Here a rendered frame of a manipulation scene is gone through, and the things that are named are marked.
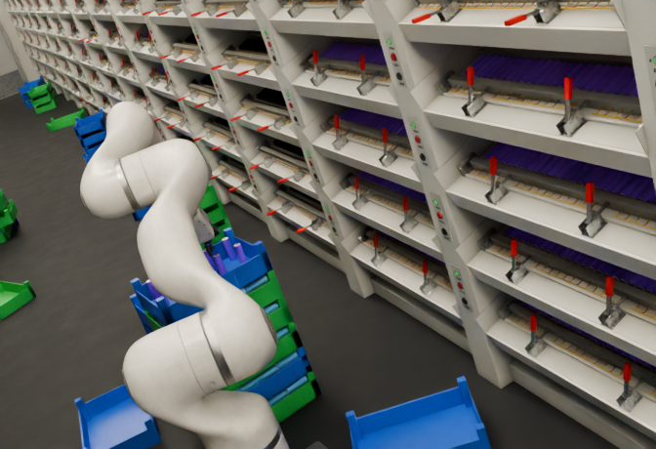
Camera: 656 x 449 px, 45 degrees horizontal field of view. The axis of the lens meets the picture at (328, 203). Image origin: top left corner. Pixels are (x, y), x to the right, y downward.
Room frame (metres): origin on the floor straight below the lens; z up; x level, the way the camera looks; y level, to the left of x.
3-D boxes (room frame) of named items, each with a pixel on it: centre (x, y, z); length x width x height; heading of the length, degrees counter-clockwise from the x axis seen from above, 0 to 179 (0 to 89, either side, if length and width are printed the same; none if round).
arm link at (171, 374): (1.07, 0.28, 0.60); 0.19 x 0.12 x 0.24; 97
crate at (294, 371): (1.86, 0.36, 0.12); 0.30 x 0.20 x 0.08; 117
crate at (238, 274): (1.86, 0.36, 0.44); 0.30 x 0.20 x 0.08; 117
